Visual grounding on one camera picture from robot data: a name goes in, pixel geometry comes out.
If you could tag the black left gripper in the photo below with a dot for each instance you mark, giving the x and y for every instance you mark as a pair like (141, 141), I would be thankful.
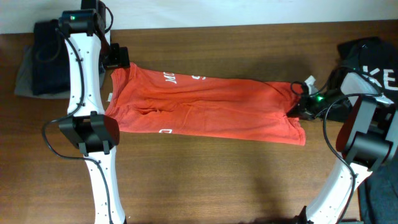
(120, 58)

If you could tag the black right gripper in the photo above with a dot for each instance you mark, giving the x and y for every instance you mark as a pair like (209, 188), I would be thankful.
(305, 112)

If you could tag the red printed t-shirt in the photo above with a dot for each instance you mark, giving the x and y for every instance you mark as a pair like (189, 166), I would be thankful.
(146, 101)

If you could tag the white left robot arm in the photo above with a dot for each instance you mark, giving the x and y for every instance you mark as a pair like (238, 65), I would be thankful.
(86, 126)

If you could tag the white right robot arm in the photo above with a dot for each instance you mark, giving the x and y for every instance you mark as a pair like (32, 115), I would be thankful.
(366, 141)

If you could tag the folded navy blue garment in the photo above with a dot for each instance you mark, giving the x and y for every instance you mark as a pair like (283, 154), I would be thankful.
(51, 68)

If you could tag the black printed t-shirt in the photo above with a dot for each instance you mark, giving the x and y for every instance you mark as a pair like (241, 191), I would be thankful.
(377, 58)

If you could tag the folded grey garment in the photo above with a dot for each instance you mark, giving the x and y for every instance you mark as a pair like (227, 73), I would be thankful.
(23, 85)

